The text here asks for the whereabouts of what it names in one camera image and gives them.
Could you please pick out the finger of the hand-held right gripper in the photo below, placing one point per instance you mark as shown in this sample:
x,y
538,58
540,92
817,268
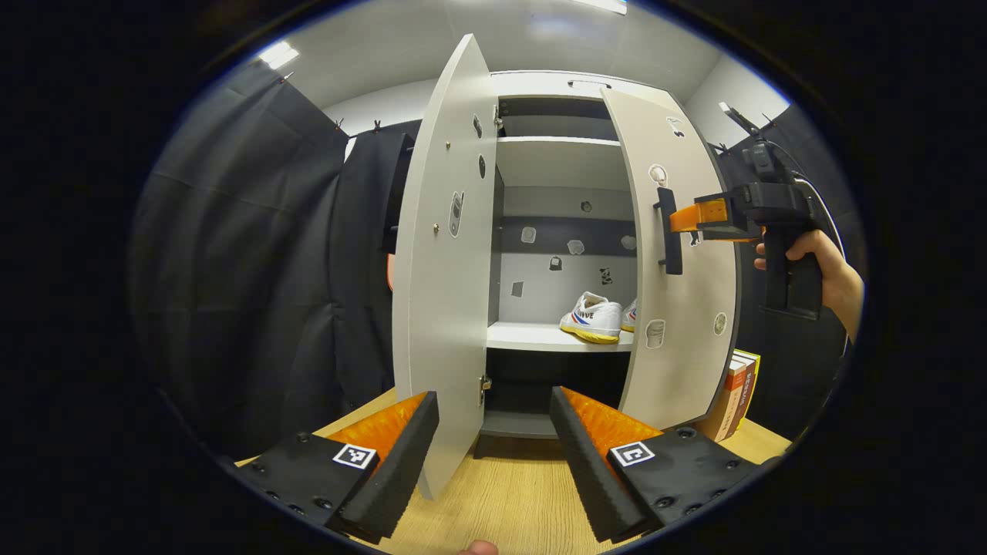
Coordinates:
x,y
732,236
702,216

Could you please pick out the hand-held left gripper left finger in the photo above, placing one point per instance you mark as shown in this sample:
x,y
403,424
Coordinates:
x,y
401,470

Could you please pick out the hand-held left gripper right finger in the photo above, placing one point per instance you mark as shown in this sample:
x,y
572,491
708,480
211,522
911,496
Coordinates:
x,y
586,478

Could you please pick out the white canvas shoe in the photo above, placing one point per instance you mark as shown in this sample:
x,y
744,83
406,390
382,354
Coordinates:
x,y
631,316
594,317

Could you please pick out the white shoe cabinet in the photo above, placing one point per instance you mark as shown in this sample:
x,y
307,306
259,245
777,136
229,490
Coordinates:
x,y
555,162

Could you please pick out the orange and white book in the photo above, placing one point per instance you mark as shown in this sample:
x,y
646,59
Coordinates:
x,y
717,408

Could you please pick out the yellow book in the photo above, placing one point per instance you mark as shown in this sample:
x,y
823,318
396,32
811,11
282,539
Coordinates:
x,y
749,385

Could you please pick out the black backdrop cloth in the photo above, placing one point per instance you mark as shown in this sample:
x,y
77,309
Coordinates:
x,y
802,370
231,270

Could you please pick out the ceiling light panel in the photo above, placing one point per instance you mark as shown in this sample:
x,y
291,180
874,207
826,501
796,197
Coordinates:
x,y
277,55
601,6

